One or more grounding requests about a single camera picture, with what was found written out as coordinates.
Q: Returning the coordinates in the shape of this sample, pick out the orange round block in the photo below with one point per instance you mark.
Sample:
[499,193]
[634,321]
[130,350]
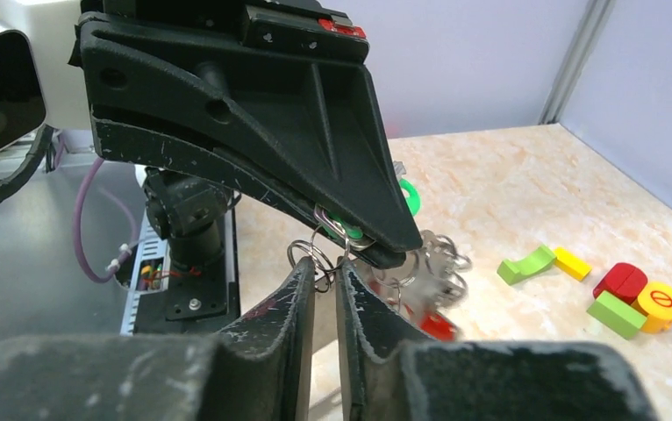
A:
[655,303]

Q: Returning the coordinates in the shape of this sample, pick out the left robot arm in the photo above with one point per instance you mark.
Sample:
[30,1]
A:
[182,206]

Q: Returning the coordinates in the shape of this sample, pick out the red cylinder block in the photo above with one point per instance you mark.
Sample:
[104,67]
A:
[624,280]

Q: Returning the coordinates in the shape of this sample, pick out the green key tag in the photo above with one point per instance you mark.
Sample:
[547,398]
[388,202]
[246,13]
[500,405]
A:
[412,199]

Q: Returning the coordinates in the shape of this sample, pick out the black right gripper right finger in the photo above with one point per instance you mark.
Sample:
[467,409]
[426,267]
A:
[390,370]

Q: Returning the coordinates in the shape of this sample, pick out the perforated metal keyring plate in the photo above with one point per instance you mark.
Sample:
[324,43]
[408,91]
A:
[430,280]

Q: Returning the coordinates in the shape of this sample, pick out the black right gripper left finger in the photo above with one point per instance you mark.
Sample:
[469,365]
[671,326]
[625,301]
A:
[257,368]

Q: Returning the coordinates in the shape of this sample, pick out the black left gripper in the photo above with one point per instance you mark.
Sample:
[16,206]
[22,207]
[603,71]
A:
[289,131]

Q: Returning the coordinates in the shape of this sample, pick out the green rectangular block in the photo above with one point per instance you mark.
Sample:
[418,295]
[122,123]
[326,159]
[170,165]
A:
[618,316]

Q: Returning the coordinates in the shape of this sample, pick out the yellow rectangular block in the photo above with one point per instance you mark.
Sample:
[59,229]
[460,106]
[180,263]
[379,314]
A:
[570,264]

